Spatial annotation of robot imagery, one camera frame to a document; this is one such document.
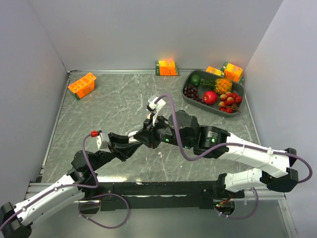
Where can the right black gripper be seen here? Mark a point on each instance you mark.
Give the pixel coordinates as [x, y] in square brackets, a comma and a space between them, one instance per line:
[147, 135]

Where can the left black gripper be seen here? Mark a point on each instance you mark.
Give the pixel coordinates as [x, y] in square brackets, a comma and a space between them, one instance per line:
[124, 150]

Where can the white earbud charging case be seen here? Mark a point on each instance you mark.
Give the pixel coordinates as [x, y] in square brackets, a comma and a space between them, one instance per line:
[131, 138]

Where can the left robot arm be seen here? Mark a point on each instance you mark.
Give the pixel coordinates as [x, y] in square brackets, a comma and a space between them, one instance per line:
[80, 182]

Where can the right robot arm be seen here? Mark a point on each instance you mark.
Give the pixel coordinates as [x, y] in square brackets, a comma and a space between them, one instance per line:
[269, 168]

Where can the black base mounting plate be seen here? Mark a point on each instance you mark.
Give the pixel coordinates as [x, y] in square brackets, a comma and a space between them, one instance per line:
[164, 194]

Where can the dark grape bunch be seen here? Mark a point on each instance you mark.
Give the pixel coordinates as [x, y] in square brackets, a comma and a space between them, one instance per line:
[191, 92]

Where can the orange juice carton left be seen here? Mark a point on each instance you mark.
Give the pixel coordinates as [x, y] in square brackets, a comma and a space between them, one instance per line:
[83, 86]

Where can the orange juice carton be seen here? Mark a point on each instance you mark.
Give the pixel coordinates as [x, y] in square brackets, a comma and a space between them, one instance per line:
[166, 68]
[233, 72]
[83, 86]

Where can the orange juice carton middle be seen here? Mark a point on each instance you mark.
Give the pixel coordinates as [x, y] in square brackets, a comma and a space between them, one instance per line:
[166, 68]

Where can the green lime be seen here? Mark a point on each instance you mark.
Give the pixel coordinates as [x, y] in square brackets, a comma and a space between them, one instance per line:
[195, 80]

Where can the red apple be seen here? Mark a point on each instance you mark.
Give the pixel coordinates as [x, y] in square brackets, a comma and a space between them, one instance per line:
[210, 97]

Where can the dark grey fruit tray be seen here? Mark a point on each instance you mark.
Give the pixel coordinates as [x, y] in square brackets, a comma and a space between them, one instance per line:
[236, 87]

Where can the red lychee bunch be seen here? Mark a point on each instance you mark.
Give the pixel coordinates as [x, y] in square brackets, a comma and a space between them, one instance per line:
[230, 102]

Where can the small pineapple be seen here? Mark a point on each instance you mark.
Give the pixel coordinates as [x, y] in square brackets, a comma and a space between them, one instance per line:
[219, 85]

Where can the orange carton behind tray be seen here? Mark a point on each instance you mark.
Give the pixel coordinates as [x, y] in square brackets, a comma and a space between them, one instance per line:
[215, 71]

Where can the orange juice carton right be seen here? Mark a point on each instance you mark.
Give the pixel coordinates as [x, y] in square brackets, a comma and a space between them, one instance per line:
[233, 72]

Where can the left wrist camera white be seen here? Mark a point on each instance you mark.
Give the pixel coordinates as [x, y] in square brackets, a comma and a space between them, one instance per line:
[102, 139]

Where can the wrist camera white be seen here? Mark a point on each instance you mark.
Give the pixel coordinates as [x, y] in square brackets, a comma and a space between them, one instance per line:
[154, 107]
[102, 139]

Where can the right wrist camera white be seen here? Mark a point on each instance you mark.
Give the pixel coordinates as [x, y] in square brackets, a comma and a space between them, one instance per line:
[154, 107]

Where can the aluminium rail frame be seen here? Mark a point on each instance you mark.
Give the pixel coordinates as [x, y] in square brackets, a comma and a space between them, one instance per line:
[118, 104]

